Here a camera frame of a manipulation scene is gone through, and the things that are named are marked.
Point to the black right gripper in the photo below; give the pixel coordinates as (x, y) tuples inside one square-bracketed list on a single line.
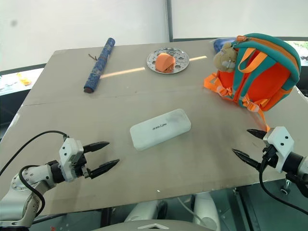
[(270, 158)]

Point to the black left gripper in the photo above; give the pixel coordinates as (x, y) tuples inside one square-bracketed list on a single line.
[(80, 168)]

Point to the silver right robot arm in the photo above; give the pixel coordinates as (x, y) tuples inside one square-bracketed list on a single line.
[(297, 162)]

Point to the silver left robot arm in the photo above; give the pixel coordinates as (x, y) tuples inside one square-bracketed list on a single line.
[(26, 185)]

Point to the white rectangular case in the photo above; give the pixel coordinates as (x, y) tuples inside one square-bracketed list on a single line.
[(160, 128)]

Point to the orange and teal backpack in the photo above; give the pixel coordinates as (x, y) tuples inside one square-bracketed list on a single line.
[(262, 79)]

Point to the white rounded robot leg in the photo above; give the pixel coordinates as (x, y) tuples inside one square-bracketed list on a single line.
[(144, 210), (207, 207)]

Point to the grey robot torso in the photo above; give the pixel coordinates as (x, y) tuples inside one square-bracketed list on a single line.
[(154, 226)]

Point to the beige plush bear toy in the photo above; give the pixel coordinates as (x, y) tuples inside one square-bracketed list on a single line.
[(225, 60)]

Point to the blue patterned rolled scroll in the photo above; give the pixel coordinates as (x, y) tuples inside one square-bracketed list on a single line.
[(99, 63)]

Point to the blue cloth item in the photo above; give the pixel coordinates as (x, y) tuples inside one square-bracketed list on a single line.
[(217, 44)]

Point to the yellow object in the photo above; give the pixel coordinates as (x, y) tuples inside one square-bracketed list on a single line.
[(24, 79)]

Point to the round silver metal plate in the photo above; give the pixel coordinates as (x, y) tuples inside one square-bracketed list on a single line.
[(180, 60)]

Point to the orange plastic tape dispenser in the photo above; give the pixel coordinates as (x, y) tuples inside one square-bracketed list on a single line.
[(164, 62)]

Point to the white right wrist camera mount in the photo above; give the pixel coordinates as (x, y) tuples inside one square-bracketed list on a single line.
[(280, 142)]

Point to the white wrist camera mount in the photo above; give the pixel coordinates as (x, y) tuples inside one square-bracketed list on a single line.
[(68, 156), (280, 142)]

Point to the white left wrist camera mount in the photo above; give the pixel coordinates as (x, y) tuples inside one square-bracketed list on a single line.
[(68, 156)]

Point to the dark window frame post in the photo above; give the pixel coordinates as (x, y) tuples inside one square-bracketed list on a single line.
[(169, 19)]

